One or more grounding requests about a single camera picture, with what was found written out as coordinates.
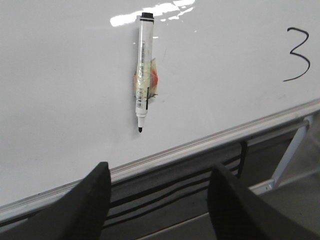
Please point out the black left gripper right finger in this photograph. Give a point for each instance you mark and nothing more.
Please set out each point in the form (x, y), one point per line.
(236, 213)

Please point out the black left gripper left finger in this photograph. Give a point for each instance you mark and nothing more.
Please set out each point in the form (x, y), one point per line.
(79, 215)

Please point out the white black whiteboard marker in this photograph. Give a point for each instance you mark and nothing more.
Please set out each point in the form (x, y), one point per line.
(144, 84)

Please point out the grey fabric organiser black stripes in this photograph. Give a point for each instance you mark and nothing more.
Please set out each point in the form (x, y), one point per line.
(148, 192)

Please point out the white whiteboard with aluminium frame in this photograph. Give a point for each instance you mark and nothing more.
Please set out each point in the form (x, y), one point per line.
(225, 69)

